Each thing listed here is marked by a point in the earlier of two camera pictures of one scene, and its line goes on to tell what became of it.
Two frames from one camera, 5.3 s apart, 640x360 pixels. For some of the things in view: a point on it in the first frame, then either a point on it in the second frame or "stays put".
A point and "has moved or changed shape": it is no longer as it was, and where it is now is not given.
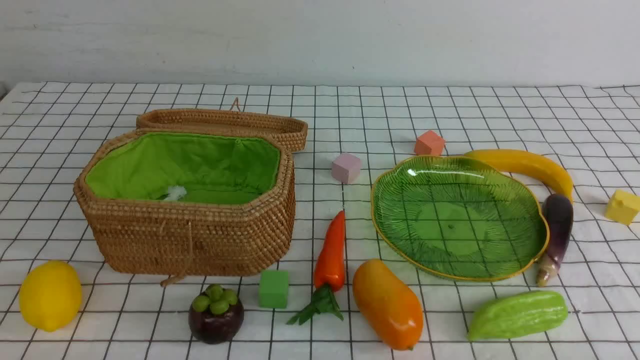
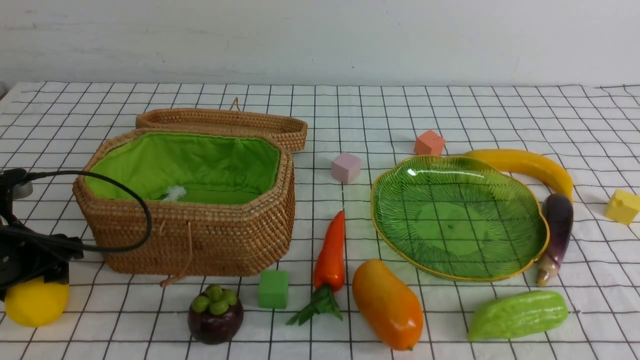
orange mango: [392, 306] stays put
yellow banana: [528, 166] stays put
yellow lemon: [50, 295] has moved or changed shape
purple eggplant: [560, 214] stays put
